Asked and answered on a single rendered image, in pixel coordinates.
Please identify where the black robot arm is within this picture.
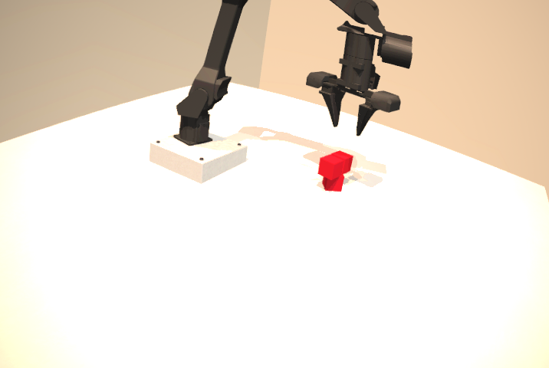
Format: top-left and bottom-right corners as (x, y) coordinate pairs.
(173, 0), (413, 146)

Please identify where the red cube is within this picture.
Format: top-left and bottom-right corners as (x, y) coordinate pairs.
(317, 155), (344, 180)
(322, 175), (344, 192)
(331, 151), (353, 175)

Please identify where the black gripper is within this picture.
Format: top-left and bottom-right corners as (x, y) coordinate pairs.
(306, 53), (401, 136)

